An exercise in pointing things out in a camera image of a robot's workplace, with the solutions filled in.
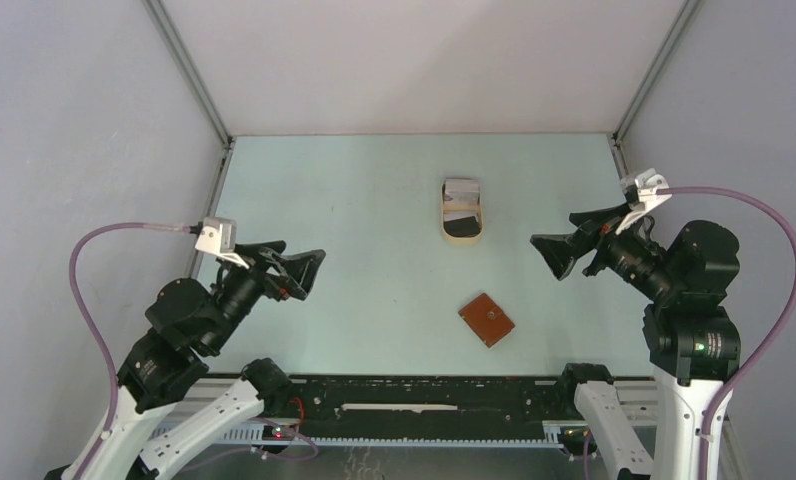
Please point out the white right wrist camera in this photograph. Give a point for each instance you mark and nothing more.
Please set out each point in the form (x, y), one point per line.
(644, 192)

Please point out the black card in tray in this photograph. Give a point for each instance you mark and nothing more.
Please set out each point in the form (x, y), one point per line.
(465, 227)

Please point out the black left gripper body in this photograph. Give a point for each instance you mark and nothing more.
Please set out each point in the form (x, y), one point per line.
(265, 279)

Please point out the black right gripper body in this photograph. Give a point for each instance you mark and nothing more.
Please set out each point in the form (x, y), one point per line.
(628, 251)

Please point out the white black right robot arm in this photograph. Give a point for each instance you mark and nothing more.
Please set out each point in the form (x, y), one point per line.
(693, 345)

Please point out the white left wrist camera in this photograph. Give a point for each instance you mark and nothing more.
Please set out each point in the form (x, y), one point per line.
(217, 237)

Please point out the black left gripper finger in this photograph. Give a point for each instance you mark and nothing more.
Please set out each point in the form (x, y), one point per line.
(295, 275)
(265, 252)

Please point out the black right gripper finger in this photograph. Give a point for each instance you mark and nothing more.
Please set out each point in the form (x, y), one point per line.
(560, 252)
(611, 216)

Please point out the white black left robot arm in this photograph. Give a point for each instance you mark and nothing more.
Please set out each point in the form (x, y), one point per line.
(189, 323)

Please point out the brown leather card holder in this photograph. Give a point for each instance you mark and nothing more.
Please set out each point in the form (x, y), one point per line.
(486, 319)

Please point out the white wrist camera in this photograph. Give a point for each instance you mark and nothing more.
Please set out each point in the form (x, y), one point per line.
(644, 192)
(217, 237)

